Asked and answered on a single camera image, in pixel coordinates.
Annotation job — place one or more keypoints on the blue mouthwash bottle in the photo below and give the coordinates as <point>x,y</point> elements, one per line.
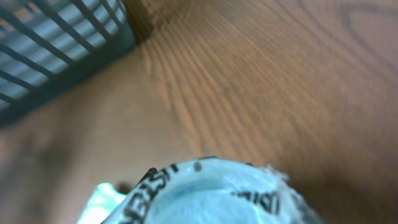
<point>212,190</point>

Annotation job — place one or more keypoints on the mint wet wipes pack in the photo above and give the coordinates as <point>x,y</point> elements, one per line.
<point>104,199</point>

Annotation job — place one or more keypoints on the grey plastic basket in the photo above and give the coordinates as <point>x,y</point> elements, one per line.
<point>49,46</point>

